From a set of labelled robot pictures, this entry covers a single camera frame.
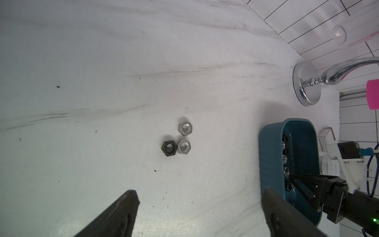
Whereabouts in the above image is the pink plastic wine glass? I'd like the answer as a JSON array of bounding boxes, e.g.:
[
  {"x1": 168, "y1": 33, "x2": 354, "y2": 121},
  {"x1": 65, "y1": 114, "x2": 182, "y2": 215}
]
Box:
[{"x1": 366, "y1": 79, "x2": 379, "y2": 110}]

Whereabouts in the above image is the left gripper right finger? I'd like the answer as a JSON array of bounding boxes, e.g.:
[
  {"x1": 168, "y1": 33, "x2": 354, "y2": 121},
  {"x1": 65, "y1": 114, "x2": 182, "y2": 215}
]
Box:
[{"x1": 262, "y1": 188, "x2": 325, "y2": 237}]

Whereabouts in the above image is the black hex nut upper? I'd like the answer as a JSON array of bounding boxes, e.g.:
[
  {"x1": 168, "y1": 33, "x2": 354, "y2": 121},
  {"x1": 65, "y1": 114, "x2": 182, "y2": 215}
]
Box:
[{"x1": 161, "y1": 140, "x2": 178, "y2": 157}]

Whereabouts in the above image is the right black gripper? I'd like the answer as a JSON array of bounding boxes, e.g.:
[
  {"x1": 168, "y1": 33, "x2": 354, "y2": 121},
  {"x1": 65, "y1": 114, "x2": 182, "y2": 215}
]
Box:
[{"x1": 289, "y1": 173, "x2": 348, "y2": 224}]

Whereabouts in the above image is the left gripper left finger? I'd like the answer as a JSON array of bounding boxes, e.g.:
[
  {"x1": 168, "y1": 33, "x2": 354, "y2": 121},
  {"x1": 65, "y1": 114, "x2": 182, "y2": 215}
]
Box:
[{"x1": 76, "y1": 190, "x2": 140, "y2": 237}]

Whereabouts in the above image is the small white cube box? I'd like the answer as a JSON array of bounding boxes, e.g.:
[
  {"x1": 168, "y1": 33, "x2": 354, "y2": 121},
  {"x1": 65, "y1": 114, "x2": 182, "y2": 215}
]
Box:
[{"x1": 318, "y1": 127, "x2": 336, "y2": 153}]

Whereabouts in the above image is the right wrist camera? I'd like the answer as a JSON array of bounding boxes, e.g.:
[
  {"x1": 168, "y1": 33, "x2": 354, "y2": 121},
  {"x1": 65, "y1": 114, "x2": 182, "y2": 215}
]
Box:
[{"x1": 326, "y1": 142, "x2": 379, "y2": 194}]

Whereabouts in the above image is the clear hanging wine glass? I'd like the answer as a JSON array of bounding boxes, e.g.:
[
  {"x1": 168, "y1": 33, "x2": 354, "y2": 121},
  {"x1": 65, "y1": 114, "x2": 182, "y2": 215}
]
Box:
[{"x1": 331, "y1": 1, "x2": 379, "y2": 49}]

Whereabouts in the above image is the silver hex nut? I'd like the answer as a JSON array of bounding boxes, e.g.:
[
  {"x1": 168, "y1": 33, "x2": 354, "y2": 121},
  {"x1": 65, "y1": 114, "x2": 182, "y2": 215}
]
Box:
[
  {"x1": 177, "y1": 139, "x2": 191, "y2": 155},
  {"x1": 178, "y1": 121, "x2": 193, "y2": 136}
]

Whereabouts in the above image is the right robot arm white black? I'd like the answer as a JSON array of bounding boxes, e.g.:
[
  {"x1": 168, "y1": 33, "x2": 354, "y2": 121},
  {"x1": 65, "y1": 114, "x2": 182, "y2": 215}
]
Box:
[{"x1": 289, "y1": 173, "x2": 379, "y2": 237}]

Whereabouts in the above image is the silver hex nut right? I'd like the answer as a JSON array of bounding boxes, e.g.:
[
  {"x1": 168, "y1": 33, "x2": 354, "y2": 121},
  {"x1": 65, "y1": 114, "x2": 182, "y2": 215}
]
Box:
[{"x1": 177, "y1": 139, "x2": 191, "y2": 155}]

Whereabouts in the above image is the silver wine glass rack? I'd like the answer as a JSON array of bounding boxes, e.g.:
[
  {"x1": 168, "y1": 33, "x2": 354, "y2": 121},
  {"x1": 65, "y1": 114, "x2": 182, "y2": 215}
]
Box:
[{"x1": 293, "y1": 57, "x2": 379, "y2": 107}]

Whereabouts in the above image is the teal storage box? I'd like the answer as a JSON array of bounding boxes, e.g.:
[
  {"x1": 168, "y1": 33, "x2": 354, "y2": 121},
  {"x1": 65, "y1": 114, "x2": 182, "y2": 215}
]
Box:
[{"x1": 259, "y1": 118, "x2": 322, "y2": 226}]

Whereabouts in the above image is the silver hex nut top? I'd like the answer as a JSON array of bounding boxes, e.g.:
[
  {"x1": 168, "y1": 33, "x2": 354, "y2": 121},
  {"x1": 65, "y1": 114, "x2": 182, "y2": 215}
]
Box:
[{"x1": 178, "y1": 121, "x2": 193, "y2": 136}]

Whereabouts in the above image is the clear round plastic container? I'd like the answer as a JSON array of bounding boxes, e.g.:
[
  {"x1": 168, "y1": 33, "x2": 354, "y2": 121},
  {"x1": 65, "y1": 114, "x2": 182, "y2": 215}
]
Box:
[{"x1": 319, "y1": 153, "x2": 340, "y2": 176}]

